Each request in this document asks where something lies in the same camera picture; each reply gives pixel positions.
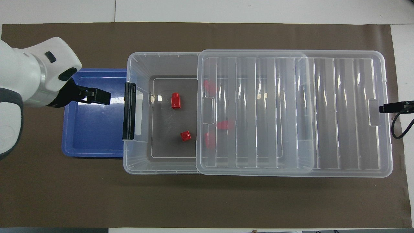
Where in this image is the clear ribbed box lid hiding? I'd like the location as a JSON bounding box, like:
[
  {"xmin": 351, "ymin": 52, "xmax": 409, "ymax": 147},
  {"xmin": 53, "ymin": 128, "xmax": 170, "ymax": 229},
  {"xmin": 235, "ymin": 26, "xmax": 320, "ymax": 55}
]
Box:
[{"xmin": 195, "ymin": 50, "xmax": 394, "ymax": 178}]

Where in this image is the brown table mat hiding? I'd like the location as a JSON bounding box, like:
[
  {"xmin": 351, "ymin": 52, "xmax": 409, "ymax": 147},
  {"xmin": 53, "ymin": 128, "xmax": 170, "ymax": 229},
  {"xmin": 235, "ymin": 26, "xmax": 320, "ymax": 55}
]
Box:
[{"xmin": 0, "ymin": 22, "xmax": 413, "ymax": 229}]

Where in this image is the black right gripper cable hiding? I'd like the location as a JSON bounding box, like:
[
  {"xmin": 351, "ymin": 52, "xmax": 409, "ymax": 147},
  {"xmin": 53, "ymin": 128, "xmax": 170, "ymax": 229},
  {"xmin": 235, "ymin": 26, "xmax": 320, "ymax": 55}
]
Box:
[{"xmin": 391, "ymin": 103, "xmax": 414, "ymax": 140}]

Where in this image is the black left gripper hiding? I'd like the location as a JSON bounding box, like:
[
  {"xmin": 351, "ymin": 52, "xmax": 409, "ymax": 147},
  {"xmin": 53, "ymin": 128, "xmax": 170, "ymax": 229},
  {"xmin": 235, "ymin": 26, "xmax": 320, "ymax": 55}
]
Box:
[{"xmin": 46, "ymin": 79, "xmax": 112, "ymax": 108}]

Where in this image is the blue plastic tray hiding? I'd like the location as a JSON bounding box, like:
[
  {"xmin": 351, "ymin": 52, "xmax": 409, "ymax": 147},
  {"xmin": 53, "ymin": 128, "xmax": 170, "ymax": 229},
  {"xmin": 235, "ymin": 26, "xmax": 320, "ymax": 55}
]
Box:
[{"xmin": 61, "ymin": 68, "xmax": 128, "ymax": 158}]

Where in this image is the black box latch handle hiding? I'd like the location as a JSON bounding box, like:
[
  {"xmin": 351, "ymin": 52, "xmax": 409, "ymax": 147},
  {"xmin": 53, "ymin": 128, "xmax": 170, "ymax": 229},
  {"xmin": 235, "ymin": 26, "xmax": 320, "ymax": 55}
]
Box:
[{"xmin": 122, "ymin": 82, "xmax": 137, "ymax": 141}]

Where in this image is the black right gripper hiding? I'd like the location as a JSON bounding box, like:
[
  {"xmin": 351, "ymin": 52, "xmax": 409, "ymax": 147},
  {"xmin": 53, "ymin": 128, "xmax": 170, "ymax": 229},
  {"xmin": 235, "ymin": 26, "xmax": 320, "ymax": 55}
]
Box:
[{"xmin": 379, "ymin": 100, "xmax": 414, "ymax": 114}]

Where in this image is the clear plastic storage box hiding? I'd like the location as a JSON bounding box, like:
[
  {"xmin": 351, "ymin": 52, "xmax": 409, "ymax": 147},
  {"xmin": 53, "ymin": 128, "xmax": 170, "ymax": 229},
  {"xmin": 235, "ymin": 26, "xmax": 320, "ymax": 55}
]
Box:
[{"xmin": 123, "ymin": 52, "xmax": 316, "ymax": 175}]

